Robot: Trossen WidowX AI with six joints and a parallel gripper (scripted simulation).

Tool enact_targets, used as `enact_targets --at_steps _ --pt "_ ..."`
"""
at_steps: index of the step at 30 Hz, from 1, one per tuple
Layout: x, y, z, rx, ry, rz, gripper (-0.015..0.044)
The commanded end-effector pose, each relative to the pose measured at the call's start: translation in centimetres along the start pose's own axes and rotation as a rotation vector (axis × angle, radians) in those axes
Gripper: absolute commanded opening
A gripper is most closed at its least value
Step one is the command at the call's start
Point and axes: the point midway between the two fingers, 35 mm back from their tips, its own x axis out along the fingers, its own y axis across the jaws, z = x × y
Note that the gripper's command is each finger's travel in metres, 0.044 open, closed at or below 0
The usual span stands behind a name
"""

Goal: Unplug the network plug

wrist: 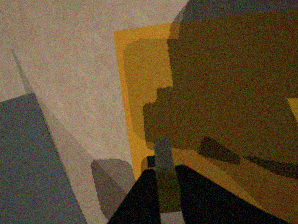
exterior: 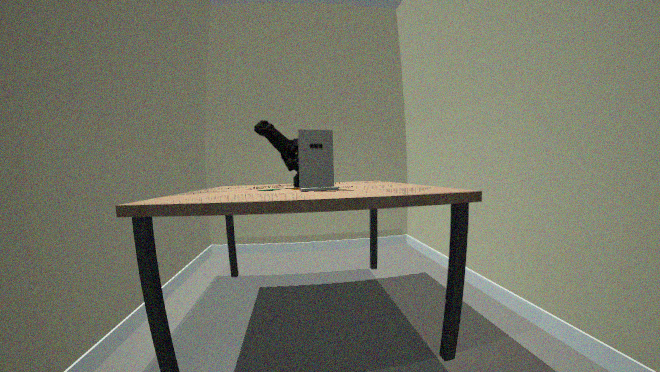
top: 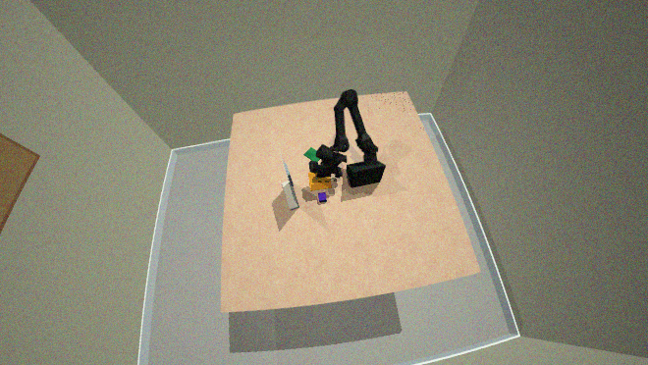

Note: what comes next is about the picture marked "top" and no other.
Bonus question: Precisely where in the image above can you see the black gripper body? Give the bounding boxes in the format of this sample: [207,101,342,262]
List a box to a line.
[309,160,342,178]

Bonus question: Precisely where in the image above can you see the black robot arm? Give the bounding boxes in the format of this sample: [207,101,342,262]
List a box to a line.
[316,89,379,167]

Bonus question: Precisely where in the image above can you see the orange square marked area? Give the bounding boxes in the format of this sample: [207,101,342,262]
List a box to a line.
[308,173,332,191]

